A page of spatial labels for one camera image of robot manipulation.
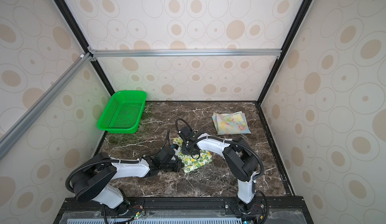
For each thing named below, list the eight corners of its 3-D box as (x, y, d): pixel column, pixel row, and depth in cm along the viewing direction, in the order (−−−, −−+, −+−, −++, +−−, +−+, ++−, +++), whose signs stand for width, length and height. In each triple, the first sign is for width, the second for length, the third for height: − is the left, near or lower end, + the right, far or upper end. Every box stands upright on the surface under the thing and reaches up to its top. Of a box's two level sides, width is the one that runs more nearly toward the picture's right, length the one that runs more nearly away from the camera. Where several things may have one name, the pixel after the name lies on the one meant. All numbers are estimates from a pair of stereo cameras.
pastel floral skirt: (216, 136, 102) (217, 133, 99) (212, 116, 113) (212, 113, 110) (249, 133, 104) (251, 130, 101) (241, 114, 115) (243, 110, 112)
